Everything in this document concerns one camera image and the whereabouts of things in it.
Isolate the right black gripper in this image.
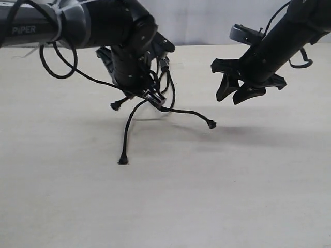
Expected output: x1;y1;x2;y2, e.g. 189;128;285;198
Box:
210;44;287;105

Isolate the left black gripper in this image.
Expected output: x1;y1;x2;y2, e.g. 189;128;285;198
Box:
96;32;175;106

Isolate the black rope strand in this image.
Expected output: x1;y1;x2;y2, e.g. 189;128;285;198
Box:
110;74;174;111
117;99;148;166
157;73;217;130

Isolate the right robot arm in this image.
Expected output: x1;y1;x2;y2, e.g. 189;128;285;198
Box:
211;1;330;104

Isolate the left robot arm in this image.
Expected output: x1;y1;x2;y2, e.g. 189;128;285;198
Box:
1;1;175;106

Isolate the clear tape strip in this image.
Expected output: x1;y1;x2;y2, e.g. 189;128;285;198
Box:
169;63;185;70

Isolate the white backdrop curtain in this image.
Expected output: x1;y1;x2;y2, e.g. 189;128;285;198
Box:
0;0;331;49

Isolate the white zip tie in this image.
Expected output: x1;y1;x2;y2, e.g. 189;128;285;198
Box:
9;1;108;49

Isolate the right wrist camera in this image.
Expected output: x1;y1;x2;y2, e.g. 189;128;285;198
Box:
229;24;264;45

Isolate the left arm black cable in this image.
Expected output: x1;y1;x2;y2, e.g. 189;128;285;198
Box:
5;0;145;99

